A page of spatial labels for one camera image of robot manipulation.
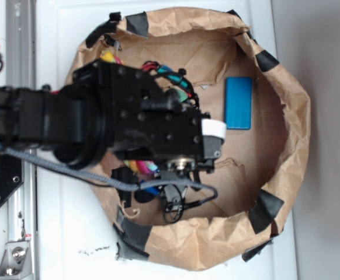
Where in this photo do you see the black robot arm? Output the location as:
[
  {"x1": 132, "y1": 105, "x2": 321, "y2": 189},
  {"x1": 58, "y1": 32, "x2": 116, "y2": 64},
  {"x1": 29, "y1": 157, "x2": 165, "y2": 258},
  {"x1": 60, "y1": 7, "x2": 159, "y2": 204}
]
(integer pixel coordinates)
[{"x1": 0, "y1": 59, "x2": 227, "y2": 172}]

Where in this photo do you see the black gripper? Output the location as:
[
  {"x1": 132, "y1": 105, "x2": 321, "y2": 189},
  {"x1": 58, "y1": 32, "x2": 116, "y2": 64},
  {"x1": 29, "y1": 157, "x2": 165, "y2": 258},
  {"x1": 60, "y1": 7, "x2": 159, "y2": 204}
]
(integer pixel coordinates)
[{"x1": 72, "y1": 59, "x2": 226, "y2": 173}]

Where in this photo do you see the metal corner bracket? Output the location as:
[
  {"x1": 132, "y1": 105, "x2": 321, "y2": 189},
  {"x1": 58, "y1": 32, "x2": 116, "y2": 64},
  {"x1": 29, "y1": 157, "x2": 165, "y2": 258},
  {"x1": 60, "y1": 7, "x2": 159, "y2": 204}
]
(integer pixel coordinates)
[{"x1": 0, "y1": 241, "x2": 33, "y2": 279}]

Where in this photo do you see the blue rectangular block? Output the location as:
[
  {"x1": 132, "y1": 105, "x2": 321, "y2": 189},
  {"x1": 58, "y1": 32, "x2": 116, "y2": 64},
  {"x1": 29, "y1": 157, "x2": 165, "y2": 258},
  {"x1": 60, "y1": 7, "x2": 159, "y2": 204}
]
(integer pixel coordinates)
[{"x1": 225, "y1": 77, "x2": 252, "y2": 130}]

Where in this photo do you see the brown paper bag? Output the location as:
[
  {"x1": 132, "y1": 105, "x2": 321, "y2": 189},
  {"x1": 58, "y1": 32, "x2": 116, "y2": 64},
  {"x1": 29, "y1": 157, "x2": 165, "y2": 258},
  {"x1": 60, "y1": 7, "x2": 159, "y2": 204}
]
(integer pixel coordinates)
[{"x1": 71, "y1": 7, "x2": 311, "y2": 271}]

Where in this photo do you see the aluminium frame rail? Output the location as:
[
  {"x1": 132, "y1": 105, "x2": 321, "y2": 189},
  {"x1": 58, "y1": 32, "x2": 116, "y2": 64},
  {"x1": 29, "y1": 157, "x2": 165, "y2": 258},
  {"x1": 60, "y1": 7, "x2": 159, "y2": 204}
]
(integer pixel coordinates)
[{"x1": 5, "y1": 1, "x2": 39, "y2": 279}]

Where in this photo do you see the grey braided cable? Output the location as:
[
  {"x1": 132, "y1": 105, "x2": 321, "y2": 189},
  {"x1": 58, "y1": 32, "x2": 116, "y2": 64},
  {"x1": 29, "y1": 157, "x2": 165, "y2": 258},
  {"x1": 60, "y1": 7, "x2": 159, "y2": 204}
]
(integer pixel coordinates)
[{"x1": 0, "y1": 139, "x2": 219, "y2": 211}]

